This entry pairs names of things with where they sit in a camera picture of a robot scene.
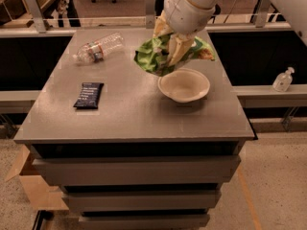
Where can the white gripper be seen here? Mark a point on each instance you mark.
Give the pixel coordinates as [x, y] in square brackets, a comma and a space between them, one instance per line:
[186, 15]

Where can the green rice chip bag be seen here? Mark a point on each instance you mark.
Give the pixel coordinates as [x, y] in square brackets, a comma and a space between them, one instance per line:
[152, 55]

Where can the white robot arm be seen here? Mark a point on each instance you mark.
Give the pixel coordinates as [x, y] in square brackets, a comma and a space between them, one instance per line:
[294, 11]

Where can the white paper bowl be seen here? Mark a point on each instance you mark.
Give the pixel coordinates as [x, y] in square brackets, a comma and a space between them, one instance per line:
[184, 85]

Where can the clear plastic water bottle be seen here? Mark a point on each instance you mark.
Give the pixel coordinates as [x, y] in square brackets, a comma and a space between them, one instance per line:
[99, 49]

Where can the grey drawer cabinet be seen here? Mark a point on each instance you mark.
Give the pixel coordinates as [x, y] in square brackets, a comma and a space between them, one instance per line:
[140, 160]

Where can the dark blue snack bar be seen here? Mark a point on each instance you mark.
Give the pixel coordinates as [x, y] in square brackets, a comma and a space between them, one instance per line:
[89, 96]

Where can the hand sanitizer pump bottle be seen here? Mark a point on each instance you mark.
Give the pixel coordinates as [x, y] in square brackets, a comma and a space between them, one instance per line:
[283, 80]

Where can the metal railing with posts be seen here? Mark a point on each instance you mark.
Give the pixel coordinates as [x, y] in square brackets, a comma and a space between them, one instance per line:
[25, 26]

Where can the cardboard box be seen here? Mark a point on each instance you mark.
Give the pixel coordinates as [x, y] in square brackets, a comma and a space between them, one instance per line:
[40, 194]

